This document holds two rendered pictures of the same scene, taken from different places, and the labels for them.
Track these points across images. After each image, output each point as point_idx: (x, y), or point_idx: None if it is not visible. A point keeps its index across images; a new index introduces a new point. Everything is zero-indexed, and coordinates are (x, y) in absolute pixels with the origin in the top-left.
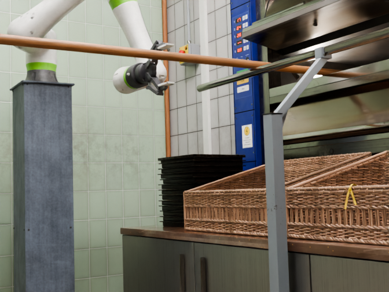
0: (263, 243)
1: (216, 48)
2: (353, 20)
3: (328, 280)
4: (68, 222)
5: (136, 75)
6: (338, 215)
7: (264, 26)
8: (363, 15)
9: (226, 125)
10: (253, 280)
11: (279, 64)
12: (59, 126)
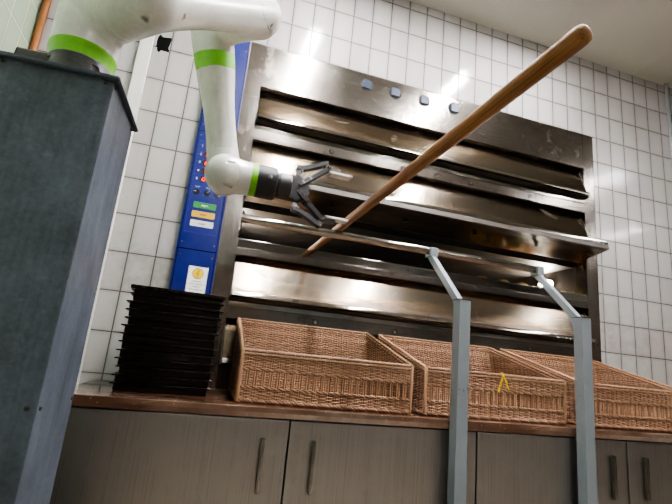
0: (423, 422)
1: (147, 156)
2: None
3: (495, 455)
4: (72, 386)
5: (284, 184)
6: (485, 397)
7: None
8: (366, 218)
9: (145, 254)
10: (400, 463)
11: (386, 242)
12: (111, 192)
